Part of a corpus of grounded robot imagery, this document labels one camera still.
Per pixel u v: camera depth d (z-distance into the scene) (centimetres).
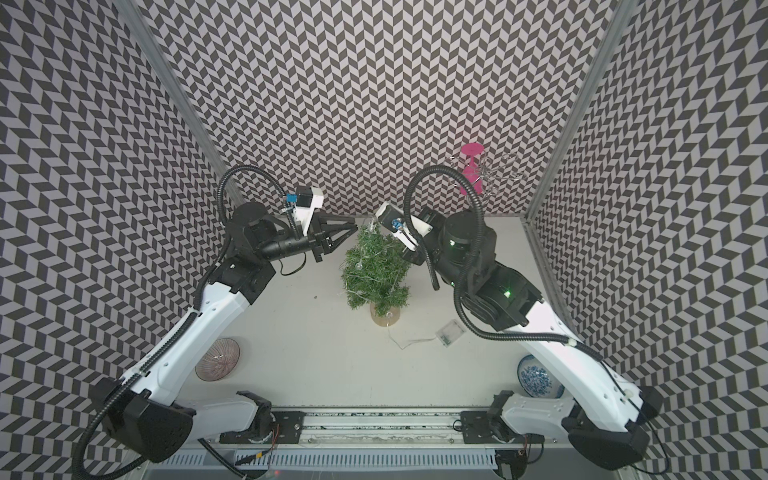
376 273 67
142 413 36
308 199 52
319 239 56
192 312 45
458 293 41
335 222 60
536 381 80
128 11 71
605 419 36
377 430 74
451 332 89
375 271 67
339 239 60
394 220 43
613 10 68
